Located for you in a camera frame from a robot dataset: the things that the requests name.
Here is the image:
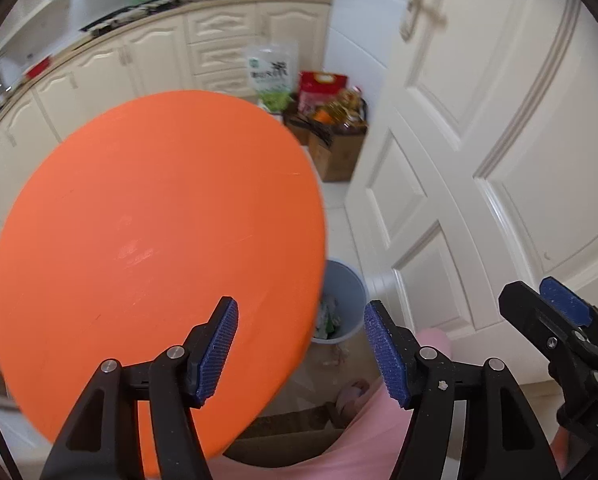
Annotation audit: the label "clear rice bag green print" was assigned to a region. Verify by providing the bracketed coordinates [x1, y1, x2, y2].
[244, 42, 300, 113]

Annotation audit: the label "person's pink pants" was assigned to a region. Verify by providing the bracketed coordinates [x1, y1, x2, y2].
[209, 327, 460, 480]

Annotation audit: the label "red box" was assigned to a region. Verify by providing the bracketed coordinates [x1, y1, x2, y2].
[24, 57, 52, 78]

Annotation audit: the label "red bag with handle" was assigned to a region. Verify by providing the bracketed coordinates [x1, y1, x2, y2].
[298, 71, 348, 113]

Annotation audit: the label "small cardboard box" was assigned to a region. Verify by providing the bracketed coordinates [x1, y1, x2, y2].
[284, 112, 312, 146]

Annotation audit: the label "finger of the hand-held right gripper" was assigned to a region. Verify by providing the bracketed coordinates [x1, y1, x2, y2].
[499, 282, 594, 362]
[539, 276, 598, 351]

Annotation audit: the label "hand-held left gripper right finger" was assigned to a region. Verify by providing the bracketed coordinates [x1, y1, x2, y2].
[363, 300, 562, 480]

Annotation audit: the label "green patterned carton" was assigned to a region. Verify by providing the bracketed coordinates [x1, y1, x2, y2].
[315, 296, 340, 340]

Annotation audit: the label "black gas stove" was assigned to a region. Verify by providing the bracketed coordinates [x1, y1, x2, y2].
[79, 0, 180, 36]

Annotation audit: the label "white panel door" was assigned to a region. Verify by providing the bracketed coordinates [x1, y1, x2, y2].
[344, 0, 598, 386]

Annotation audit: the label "large cardboard box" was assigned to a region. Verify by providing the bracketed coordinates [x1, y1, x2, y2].
[308, 127, 368, 183]

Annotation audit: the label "orange round table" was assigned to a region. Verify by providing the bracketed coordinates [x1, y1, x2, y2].
[0, 90, 328, 478]

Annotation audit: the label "blue plastic trash bin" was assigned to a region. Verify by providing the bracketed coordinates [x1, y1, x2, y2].
[310, 259, 370, 345]

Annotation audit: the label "metal door handle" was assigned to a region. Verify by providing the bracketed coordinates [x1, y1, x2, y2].
[398, 0, 447, 41]

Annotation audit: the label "pink slipper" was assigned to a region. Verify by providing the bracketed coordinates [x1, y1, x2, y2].
[336, 380, 372, 411]

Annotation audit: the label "brown wooden stool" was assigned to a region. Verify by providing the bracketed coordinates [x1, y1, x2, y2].
[224, 402, 352, 466]

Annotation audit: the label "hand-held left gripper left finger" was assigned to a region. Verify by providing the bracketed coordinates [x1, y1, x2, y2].
[39, 296, 240, 480]

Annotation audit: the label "yellow cooking oil bottle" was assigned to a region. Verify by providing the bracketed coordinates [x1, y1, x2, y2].
[313, 87, 362, 126]

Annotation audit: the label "cream kitchen base cabinets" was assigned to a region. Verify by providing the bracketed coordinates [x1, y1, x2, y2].
[0, 0, 332, 261]

